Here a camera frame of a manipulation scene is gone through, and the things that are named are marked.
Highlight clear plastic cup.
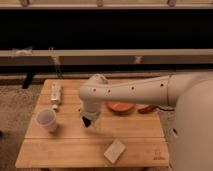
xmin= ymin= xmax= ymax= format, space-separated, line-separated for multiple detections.
xmin=36 ymin=109 xmax=58 ymax=133

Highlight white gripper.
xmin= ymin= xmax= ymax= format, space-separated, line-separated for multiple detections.
xmin=79 ymin=101 xmax=102 ymax=129

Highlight white tube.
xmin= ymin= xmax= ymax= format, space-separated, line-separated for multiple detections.
xmin=51 ymin=82 xmax=62 ymax=111

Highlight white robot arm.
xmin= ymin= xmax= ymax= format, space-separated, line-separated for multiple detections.
xmin=78 ymin=72 xmax=213 ymax=171

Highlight wooden folding table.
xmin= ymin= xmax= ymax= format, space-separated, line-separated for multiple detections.
xmin=16 ymin=79 xmax=169 ymax=168

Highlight beige sponge block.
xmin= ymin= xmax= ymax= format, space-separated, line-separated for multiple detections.
xmin=104 ymin=139 xmax=126 ymax=164

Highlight orange bowl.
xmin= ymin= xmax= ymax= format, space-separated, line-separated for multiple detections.
xmin=105 ymin=101 xmax=135 ymax=114

